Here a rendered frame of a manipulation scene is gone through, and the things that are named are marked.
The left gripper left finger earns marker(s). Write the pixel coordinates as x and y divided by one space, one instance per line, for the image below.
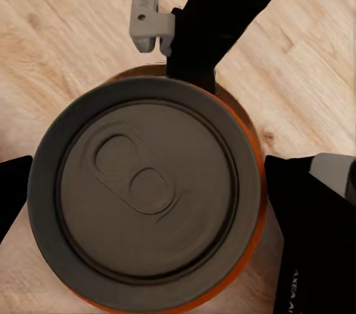
14 176

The trash can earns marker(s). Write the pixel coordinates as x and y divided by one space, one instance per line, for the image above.
220 92

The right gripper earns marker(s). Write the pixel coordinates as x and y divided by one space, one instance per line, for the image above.
196 49

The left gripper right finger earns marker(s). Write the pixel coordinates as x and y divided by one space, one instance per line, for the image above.
319 227

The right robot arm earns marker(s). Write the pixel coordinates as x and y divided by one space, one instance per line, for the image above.
194 39

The can of soda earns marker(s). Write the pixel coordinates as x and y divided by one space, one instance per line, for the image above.
147 195

